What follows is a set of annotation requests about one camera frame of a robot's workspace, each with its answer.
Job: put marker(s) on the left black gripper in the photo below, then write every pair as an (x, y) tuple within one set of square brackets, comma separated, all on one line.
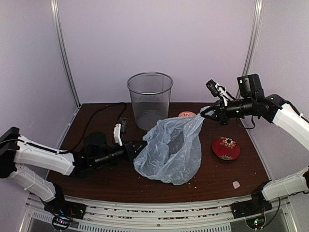
[(132, 152)]

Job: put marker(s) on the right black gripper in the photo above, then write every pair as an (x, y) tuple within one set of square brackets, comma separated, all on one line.
[(221, 115)]

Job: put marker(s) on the light blue plastic trash bag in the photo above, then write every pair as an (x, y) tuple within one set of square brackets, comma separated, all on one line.
[(173, 151)]

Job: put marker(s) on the grey mesh trash bin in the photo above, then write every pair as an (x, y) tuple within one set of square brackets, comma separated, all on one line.
[(150, 97)]

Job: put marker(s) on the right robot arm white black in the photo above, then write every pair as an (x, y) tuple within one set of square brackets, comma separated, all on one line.
[(275, 110)]

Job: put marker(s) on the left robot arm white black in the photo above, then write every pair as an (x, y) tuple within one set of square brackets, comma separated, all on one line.
[(17, 152)]

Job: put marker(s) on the orange white patterned bowl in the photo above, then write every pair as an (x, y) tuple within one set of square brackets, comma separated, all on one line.
[(186, 113)]

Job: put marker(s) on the red floral overturned bowl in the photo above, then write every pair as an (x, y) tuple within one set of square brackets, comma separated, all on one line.
[(226, 148)]

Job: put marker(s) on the small pink paper scrap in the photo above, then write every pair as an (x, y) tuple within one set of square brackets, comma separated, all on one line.
[(236, 184)]

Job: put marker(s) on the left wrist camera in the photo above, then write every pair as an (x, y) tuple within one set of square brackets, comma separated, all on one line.
[(119, 130)]

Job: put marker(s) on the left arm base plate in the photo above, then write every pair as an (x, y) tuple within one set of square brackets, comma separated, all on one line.
[(66, 209)]

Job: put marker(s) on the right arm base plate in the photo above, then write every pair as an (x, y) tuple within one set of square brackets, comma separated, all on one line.
[(249, 208)]

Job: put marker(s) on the right aluminium frame post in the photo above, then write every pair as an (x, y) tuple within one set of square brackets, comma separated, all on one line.
[(253, 41)]

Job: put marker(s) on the aluminium frame post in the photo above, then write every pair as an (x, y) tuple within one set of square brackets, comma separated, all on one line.
[(253, 41), (64, 56)]

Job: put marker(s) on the left aluminium frame post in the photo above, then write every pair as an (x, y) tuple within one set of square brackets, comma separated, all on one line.
[(64, 56)]

